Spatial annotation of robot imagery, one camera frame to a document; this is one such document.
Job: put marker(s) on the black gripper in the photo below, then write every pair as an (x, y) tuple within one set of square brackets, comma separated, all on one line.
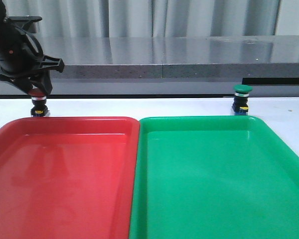
[(21, 55)]

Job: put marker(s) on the red mushroom push button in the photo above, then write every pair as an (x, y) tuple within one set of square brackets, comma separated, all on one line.
[(40, 108)]

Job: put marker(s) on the green mushroom push button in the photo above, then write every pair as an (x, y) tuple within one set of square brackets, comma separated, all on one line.
[(240, 104)]

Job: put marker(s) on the grey pleated curtain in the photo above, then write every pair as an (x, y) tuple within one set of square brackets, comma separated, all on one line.
[(160, 18)]

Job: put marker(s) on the red plastic tray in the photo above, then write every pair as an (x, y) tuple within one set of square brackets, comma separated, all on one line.
[(67, 178)]

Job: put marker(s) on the green plastic tray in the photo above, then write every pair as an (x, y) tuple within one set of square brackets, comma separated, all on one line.
[(221, 177)]

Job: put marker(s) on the grey granite counter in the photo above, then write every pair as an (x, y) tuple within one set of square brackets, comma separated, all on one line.
[(186, 66)]

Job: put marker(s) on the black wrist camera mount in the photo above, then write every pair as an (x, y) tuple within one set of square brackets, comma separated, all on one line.
[(28, 23)]

